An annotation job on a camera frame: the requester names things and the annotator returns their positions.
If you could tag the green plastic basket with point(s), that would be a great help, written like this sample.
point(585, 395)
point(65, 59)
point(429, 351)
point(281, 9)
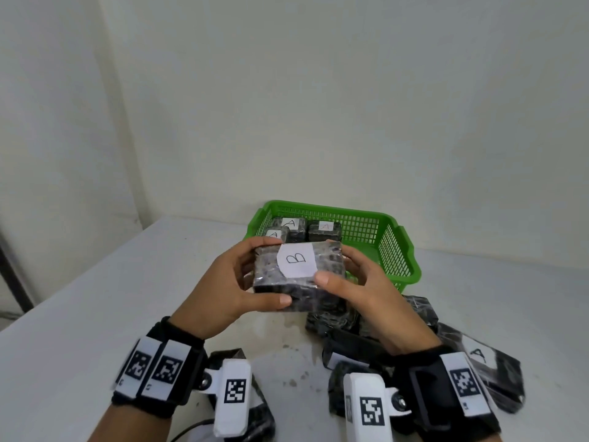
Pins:
point(395, 253)

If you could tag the large black packet labelled B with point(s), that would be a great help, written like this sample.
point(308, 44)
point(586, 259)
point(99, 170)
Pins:
point(271, 271)

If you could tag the dark wooden frame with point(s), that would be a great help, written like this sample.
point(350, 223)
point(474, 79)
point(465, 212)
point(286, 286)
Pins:
point(17, 283)

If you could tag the black packets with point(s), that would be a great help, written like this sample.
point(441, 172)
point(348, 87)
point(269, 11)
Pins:
point(331, 319)

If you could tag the person's right hand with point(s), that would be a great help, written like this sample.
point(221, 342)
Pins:
point(386, 308)

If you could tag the person's left hand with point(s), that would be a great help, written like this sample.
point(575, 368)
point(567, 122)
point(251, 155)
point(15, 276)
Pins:
point(211, 294)

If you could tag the small packet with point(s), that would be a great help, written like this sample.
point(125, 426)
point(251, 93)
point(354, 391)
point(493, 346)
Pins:
point(317, 235)

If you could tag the black wristband with marker tags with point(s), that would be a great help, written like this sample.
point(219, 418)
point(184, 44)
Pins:
point(423, 391)
point(184, 336)

